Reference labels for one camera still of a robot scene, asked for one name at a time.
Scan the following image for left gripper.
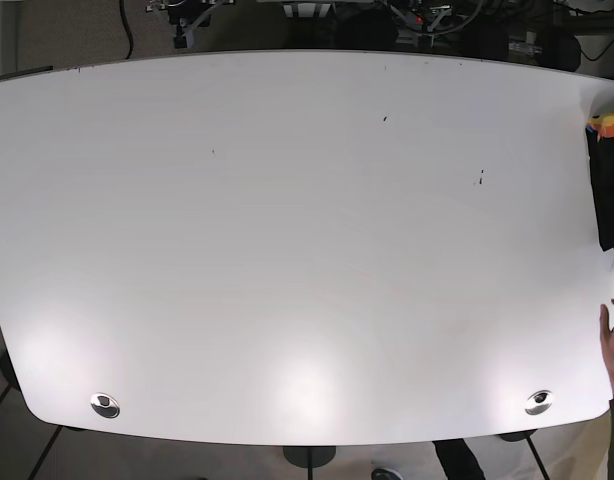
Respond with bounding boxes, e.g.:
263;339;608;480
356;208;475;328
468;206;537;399
389;1;467;48

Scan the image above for front black table foot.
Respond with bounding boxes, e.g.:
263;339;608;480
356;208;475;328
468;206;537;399
282;446;337;469

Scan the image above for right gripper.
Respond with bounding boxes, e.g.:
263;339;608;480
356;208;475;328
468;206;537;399
145;0;234;49

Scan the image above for right chrome table grommet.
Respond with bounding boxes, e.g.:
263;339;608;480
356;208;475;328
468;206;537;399
524;390;554;416

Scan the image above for person in dark clothes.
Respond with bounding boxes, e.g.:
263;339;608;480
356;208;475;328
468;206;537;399
431;394;614;480

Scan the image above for black printed T-shirt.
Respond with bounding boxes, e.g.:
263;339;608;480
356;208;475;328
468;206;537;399
585;112;614;251

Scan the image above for left chrome table grommet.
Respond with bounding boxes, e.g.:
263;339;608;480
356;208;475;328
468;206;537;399
90;392;120;419

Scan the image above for chrome table grommet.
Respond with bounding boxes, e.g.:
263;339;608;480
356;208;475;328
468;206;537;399
524;390;554;416
90;392;120;419

